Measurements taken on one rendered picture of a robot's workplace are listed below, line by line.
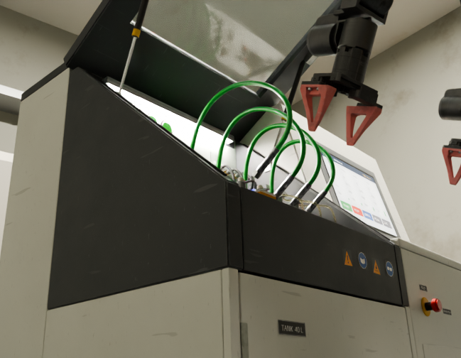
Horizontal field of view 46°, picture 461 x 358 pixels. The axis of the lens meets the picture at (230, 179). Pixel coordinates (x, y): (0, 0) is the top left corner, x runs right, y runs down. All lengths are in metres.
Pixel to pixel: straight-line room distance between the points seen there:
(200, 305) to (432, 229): 3.38
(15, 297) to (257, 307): 0.75
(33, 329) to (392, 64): 3.99
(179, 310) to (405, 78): 3.93
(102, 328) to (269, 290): 0.37
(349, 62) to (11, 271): 1.05
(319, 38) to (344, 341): 0.62
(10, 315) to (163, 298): 0.59
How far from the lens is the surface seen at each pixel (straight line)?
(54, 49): 4.49
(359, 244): 1.33
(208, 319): 0.95
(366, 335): 1.28
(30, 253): 1.50
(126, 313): 1.12
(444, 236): 4.17
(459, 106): 1.31
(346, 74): 0.93
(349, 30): 0.96
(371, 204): 2.13
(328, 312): 1.16
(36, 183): 1.57
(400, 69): 4.79
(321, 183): 1.84
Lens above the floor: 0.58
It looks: 22 degrees up
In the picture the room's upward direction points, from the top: 2 degrees counter-clockwise
